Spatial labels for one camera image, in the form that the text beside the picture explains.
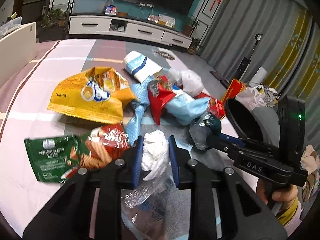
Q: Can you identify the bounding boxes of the green wafer snack bag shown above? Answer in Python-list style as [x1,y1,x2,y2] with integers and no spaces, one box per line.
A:
[24,122,130,183]

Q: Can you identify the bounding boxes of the pink white plastic bag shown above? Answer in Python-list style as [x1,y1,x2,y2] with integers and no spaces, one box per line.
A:
[235,85,267,111]

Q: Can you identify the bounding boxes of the person's right hand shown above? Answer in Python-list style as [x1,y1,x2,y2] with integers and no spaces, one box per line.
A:
[256,179,298,211]

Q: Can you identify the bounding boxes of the potted plant on cabinet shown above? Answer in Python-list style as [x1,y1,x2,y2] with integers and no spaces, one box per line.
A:
[182,15,199,36]

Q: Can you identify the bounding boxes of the white tv cabinet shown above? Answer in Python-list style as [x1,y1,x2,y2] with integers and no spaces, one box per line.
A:
[68,14,192,49]

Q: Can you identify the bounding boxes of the yellow chips bag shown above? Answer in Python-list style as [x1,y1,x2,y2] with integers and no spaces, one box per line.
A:
[48,67,136,124]

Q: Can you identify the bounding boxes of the red snack wrapper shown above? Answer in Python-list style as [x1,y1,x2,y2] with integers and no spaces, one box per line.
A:
[148,76,175,125]

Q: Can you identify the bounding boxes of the red orange shopping bag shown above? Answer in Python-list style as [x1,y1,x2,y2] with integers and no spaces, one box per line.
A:
[221,79,247,105]

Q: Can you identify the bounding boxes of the black round trash bin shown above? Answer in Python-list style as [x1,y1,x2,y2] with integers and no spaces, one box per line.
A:
[224,99,264,143]

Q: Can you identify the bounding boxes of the red cigarette carton box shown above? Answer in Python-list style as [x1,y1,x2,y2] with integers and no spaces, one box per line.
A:
[196,92,226,119]

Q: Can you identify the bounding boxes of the grey window curtains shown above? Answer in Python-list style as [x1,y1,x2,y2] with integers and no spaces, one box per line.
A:
[200,0,319,149]

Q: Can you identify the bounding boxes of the black upright vacuum cleaner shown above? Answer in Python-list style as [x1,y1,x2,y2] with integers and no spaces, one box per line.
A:
[234,33,262,80]

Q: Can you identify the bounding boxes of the light blue plastic bag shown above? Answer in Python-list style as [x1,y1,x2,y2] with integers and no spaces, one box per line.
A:
[125,76,210,145]

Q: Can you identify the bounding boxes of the clear plastic zip bag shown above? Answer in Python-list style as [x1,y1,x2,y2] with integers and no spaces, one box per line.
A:
[121,176,175,239]

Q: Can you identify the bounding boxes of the potted plant by cabinet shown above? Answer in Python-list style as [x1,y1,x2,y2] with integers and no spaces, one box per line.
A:
[187,37,202,55]

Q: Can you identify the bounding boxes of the grey sofa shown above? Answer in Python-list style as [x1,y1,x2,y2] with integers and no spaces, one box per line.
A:
[251,107,280,147]

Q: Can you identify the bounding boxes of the white tissue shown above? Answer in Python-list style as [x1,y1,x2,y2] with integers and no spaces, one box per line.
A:
[141,129,170,181]

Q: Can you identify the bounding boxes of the clear plastic organizer box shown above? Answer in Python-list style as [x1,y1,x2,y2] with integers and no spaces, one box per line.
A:
[0,16,22,38]

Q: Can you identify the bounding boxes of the dark planter with plants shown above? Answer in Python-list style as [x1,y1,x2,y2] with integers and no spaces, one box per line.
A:
[37,8,69,42]

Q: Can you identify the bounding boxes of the white paper roll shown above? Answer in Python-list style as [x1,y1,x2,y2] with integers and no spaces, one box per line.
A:
[248,66,267,87]

